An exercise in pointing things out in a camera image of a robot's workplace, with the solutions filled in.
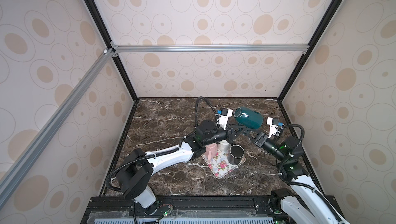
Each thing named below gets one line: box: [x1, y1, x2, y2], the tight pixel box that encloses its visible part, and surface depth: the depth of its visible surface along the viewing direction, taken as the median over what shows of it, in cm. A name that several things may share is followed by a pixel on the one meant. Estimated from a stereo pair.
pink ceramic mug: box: [205, 142, 218, 163], surface depth 85 cm
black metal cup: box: [227, 144, 245, 166], surface depth 85 cm
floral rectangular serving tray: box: [201, 148, 246, 180], surface depth 89 cm
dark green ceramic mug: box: [233, 106, 264, 130], surface depth 66 cm
